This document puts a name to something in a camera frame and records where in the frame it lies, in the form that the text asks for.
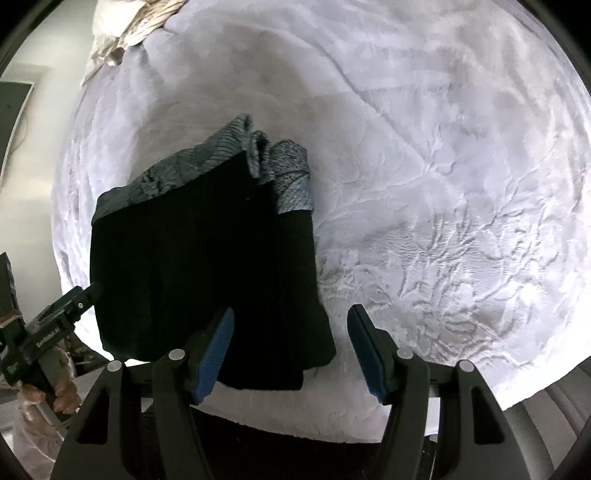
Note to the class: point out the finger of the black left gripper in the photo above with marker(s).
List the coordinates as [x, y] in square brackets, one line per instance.
[70, 307]

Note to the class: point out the cream striped pillow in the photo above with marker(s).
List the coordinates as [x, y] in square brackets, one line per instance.
[119, 25]

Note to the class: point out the white plush bed blanket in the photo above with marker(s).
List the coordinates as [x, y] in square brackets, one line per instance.
[449, 144]

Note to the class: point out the person's left hand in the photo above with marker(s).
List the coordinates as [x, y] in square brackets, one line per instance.
[54, 386]

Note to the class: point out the dark teal patterned pant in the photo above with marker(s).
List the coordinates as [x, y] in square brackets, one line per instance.
[222, 227]

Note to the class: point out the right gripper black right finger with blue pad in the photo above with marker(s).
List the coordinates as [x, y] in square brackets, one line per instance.
[475, 440]

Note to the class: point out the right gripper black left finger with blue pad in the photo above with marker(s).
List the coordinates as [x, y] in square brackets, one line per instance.
[135, 423]

